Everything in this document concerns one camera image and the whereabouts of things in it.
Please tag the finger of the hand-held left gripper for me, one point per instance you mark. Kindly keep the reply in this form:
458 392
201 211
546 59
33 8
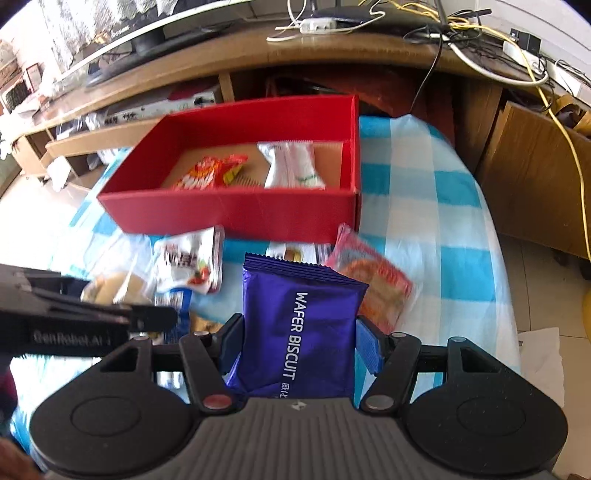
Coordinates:
147 317
60 284

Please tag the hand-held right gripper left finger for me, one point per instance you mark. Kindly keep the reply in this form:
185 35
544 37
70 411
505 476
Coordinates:
231 344

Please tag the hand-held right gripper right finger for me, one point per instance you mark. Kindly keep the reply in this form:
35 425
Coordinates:
367 344

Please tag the blue snack packet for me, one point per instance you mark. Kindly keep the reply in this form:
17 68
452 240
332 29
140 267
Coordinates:
178 300

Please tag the clear plastic bread bag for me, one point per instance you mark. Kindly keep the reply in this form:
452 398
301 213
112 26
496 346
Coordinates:
115 286

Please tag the purple wafer biscuit packet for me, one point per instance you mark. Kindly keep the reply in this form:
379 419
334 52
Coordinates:
286 323

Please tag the pink snack packet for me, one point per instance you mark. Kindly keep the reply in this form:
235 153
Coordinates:
378 277

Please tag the white and brown snack packet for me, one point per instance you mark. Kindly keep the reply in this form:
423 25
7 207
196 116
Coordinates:
189 258

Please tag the white wafer packet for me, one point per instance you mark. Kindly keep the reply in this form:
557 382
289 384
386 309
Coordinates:
295 253
291 166

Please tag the red cardboard box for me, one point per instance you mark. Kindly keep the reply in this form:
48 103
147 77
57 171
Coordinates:
231 212

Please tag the orange snack packet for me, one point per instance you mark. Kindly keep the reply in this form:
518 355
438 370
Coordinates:
207 173

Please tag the white plastic bag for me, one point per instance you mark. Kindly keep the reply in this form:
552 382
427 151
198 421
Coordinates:
60 175

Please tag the white paper sheet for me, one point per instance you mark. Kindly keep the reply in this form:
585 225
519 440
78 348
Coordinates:
545 364

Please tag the silver disc player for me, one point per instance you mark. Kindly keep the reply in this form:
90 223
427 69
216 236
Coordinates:
152 108

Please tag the wooden cabinet door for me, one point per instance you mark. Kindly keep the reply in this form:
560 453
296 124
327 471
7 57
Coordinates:
521 184

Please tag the white lace cloth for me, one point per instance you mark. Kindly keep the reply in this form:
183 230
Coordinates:
83 27

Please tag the black television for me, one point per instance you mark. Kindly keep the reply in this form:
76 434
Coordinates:
147 41

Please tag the wooden television stand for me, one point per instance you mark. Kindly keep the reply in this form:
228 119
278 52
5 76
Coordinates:
231 50

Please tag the white power adapter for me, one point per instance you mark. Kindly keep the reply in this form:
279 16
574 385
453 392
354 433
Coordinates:
318 24

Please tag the black router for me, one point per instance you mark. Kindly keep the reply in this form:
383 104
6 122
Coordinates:
392 18

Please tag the white power strip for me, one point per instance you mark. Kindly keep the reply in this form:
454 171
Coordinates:
521 53

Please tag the black plug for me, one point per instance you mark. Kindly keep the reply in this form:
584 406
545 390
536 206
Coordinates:
526 40

